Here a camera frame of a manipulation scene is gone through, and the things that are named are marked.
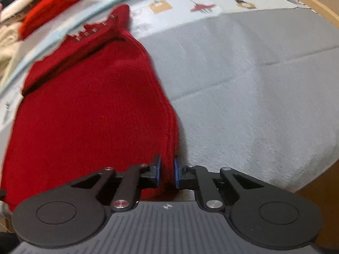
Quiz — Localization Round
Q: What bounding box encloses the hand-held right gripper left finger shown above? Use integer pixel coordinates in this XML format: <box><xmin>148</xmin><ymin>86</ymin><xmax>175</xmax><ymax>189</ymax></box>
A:
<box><xmin>70</xmin><ymin>154</ymin><xmax>163</xmax><ymax>212</ymax></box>

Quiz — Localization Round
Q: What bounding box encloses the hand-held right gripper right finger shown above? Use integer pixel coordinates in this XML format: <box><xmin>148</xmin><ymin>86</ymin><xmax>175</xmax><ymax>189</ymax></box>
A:
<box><xmin>173</xmin><ymin>157</ymin><xmax>265</xmax><ymax>212</ymax></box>

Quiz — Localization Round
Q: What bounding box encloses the dark red knit sweater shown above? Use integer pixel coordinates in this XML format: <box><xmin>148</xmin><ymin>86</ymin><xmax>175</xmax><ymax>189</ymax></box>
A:
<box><xmin>0</xmin><ymin>4</ymin><xmax>183</xmax><ymax>212</ymax></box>

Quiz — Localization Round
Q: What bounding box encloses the light blue plastic sheet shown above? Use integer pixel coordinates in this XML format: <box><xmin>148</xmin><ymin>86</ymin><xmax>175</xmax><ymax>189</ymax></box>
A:
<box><xmin>0</xmin><ymin>0</ymin><xmax>263</xmax><ymax>90</ymax></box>

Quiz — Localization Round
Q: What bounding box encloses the printed bed sheet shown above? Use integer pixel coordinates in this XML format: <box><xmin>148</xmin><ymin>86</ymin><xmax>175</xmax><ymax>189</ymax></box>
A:
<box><xmin>0</xmin><ymin>0</ymin><xmax>310</xmax><ymax>135</ymax></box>

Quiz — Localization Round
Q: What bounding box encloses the bright red folded sweater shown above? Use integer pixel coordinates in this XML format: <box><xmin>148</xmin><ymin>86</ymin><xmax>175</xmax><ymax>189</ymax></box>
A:
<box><xmin>20</xmin><ymin>0</ymin><xmax>102</xmax><ymax>41</ymax></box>

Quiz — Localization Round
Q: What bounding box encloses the cream folded blanket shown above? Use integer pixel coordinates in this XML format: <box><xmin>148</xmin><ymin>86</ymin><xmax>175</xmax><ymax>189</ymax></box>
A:
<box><xmin>0</xmin><ymin>22</ymin><xmax>27</xmax><ymax>85</ymax></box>

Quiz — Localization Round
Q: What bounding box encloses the white folded cloth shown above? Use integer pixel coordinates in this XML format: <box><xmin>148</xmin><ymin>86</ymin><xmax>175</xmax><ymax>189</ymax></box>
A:
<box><xmin>0</xmin><ymin>0</ymin><xmax>72</xmax><ymax>23</ymax></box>

